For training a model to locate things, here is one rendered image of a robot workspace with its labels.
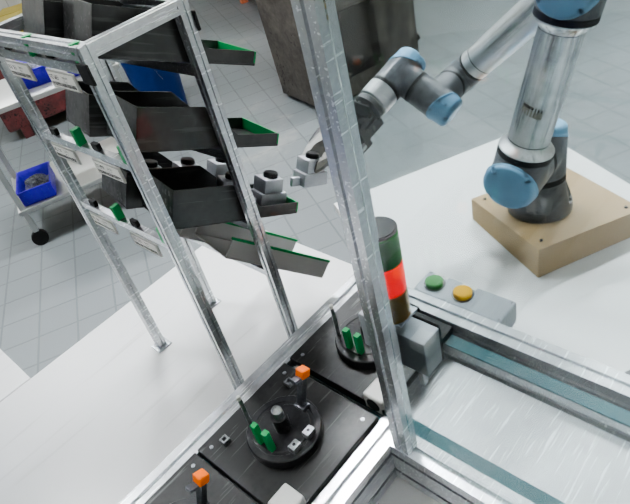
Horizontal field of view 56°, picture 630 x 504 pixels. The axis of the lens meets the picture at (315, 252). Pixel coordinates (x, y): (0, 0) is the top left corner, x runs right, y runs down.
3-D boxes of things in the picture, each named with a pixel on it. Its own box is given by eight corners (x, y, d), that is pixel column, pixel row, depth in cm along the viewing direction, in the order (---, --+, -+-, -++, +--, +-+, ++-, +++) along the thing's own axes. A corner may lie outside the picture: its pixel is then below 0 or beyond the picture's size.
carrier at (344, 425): (286, 368, 123) (271, 327, 115) (379, 423, 108) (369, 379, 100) (199, 456, 111) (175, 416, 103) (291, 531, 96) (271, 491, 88)
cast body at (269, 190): (274, 199, 128) (277, 167, 126) (285, 205, 125) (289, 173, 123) (240, 202, 123) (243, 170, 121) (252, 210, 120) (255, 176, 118)
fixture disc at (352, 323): (364, 307, 129) (362, 301, 127) (418, 332, 120) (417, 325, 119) (322, 350, 122) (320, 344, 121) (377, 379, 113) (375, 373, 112)
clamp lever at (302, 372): (301, 398, 110) (302, 363, 107) (309, 403, 109) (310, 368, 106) (287, 406, 108) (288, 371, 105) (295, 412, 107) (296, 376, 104)
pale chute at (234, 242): (289, 255, 146) (296, 239, 145) (322, 278, 136) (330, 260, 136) (193, 233, 126) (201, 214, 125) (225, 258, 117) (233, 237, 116)
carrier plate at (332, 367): (361, 292, 135) (360, 285, 134) (454, 332, 121) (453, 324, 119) (291, 363, 124) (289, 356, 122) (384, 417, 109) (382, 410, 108)
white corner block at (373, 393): (379, 389, 114) (376, 375, 111) (399, 399, 111) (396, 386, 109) (364, 406, 112) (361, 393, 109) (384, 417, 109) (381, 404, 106)
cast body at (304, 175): (314, 178, 135) (317, 148, 132) (327, 184, 132) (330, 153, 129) (284, 183, 130) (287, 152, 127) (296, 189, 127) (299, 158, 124)
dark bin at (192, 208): (262, 192, 132) (265, 160, 129) (297, 213, 123) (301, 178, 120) (141, 206, 115) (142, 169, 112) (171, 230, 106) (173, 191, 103)
